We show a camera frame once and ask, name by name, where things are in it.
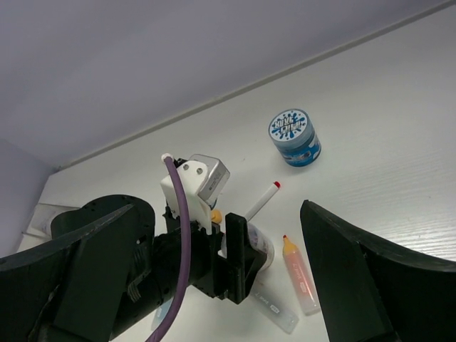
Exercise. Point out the orange highlighter marker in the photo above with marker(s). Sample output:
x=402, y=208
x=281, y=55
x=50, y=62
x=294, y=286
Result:
x=300, y=278

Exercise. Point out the clear grey highlighter marker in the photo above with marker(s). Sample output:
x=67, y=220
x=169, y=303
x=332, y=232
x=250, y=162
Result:
x=269, y=304

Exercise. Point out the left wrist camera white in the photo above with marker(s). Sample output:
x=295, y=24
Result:
x=203, y=178

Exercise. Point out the red tipped white pen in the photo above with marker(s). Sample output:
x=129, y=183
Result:
x=262, y=201

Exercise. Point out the blue slime jar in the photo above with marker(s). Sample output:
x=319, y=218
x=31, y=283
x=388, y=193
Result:
x=294, y=136

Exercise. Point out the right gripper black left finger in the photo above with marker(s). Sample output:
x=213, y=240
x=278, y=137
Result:
x=69, y=288

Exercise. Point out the clear bead cup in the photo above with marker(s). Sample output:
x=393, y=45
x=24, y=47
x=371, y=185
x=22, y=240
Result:
x=260, y=242

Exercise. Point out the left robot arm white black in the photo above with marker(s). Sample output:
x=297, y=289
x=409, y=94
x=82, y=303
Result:
x=137, y=299

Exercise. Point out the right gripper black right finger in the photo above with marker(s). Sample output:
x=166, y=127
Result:
x=372, y=289

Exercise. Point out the blue highlighter marker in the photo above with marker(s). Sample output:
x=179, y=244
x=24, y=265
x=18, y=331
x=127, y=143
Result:
x=160, y=314

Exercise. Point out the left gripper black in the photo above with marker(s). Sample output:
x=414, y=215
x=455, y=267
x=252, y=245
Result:
x=223, y=265

